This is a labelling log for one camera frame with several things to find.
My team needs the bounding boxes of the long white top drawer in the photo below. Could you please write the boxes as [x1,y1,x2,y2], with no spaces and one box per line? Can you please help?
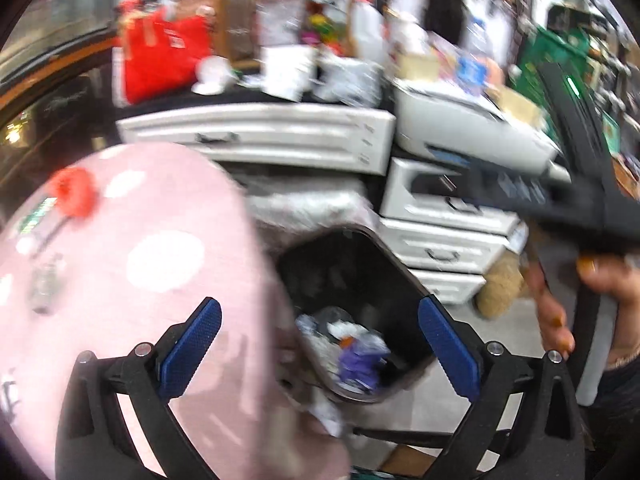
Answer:
[116,103,395,174]

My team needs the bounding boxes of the white upper drawer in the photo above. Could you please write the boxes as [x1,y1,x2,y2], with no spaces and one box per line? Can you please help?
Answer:
[380,157,520,236]

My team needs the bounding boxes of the person's right hand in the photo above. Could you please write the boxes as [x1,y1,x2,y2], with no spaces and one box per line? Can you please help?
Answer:
[523,255,639,370]

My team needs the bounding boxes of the red gift bag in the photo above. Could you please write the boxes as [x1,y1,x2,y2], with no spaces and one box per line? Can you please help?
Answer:
[117,0,212,104]

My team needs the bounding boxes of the white bottom drawer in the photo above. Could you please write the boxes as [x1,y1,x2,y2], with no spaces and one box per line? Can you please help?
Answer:
[411,270,486,304]

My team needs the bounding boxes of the white middle drawer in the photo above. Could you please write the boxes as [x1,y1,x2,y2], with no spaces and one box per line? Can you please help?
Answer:
[376,218,508,275]

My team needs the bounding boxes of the purple plastic bag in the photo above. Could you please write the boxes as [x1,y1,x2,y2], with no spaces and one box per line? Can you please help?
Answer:
[338,336,390,392]

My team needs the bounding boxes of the clear water bottle blue label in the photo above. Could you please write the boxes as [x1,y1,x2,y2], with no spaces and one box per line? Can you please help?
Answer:
[457,18,491,96]

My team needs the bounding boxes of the white plastic jug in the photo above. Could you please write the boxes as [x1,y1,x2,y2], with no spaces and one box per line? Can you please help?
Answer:
[350,0,386,65]

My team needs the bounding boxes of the orange foam fruit net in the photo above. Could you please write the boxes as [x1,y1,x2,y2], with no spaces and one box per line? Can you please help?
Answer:
[47,166,98,219]

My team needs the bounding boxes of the white paper cup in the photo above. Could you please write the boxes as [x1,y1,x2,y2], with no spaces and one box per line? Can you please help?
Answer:
[191,55,236,96]

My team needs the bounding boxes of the black trash bin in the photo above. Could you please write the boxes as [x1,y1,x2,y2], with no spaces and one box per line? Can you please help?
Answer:
[276,224,435,404]

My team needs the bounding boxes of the green shopping bag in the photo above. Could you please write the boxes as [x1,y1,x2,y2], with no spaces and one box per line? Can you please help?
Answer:
[514,26,589,110]

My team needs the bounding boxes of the tan burlap sack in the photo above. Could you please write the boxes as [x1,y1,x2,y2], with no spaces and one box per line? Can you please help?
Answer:
[474,250,526,320]

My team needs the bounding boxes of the white printer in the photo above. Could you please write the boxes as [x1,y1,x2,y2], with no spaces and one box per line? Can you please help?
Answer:
[394,78,570,182]

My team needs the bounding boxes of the wooden shelf rack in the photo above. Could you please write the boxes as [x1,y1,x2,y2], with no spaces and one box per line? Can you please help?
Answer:
[213,0,356,70]

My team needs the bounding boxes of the wooden curved railing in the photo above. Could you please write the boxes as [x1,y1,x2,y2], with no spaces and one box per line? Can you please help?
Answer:
[1,35,117,115]

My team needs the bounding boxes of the pink polka dot tablecloth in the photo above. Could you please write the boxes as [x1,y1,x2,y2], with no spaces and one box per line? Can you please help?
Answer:
[1,143,350,479]

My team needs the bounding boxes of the white printed bag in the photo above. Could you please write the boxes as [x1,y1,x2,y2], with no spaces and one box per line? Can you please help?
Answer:
[295,314,342,387]

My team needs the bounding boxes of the clear plastic bag on counter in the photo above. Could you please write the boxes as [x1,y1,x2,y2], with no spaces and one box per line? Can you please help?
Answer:
[312,54,383,108]

